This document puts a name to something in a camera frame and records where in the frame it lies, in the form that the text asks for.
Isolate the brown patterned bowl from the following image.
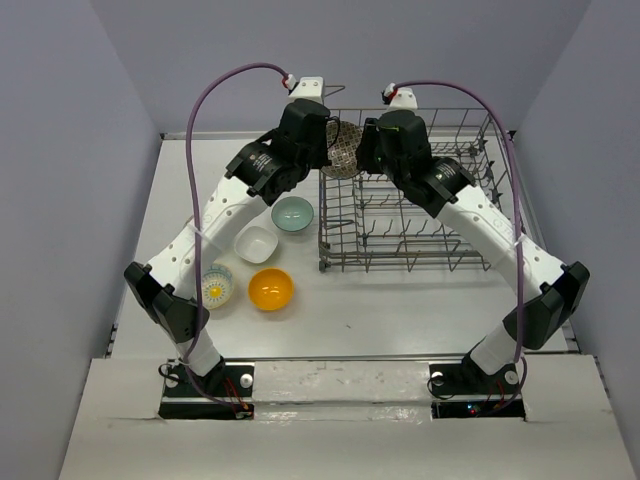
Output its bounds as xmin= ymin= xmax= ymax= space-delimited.
xmin=321 ymin=121 xmax=362 ymax=180

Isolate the blue yellow patterned bowl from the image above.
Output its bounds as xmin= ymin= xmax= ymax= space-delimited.
xmin=202 ymin=263 xmax=235 ymax=310

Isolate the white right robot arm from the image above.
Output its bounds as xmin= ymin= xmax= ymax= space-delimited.
xmin=356 ymin=110 xmax=590 ymax=392

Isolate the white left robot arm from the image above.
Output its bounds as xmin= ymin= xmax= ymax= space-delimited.
xmin=124 ymin=98 xmax=331 ymax=396

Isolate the teal green bowl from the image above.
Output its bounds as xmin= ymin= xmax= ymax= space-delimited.
xmin=271 ymin=196 xmax=314 ymax=233

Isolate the white square bowl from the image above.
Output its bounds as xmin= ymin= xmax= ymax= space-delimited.
xmin=234 ymin=226 xmax=278 ymax=264

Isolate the orange yellow bowl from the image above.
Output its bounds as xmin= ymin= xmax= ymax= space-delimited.
xmin=247 ymin=268 xmax=294 ymax=311

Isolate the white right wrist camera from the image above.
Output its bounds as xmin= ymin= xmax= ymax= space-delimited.
xmin=381 ymin=83 xmax=418 ymax=111

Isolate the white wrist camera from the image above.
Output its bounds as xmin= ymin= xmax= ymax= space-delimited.
xmin=381 ymin=83 xmax=418 ymax=111
xmin=283 ymin=75 xmax=325 ymax=105

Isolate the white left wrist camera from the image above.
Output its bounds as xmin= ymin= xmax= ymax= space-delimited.
xmin=283 ymin=75 xmax=325 ymax=105

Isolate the grey wire dish rack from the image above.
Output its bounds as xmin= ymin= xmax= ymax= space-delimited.
xmin=317 ymin=106 xmax=515 ymax=272

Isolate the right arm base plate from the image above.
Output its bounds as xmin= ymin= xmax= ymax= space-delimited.
xmin=427 ymin=363 xmax=526 ymax=420

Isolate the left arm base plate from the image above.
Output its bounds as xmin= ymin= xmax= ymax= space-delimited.
xmin=157 ymin=361 xmax=255 ymax=421

